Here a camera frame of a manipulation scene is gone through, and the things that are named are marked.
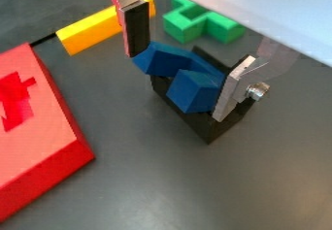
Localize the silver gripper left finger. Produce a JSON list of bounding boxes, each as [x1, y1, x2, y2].
[[111, 0, 150, 57]]

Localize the yellow long bar block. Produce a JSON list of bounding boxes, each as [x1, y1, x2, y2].
[[55, 0, 157, 57]]

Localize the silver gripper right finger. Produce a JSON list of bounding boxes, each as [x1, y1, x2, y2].
[[213, 37, 300, 122]]

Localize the blue U-shaped block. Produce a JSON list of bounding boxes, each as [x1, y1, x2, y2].
[[134, 42, 226, 114]]

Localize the green zigzag block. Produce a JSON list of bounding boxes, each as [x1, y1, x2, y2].
[[163, 0, 245, 44]]

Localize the black angle bracket fixture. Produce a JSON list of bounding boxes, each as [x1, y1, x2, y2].
[[150, 46, 256, 144]]

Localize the red slotted base block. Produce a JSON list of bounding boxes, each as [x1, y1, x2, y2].
[[0, 44, 95, 223]]

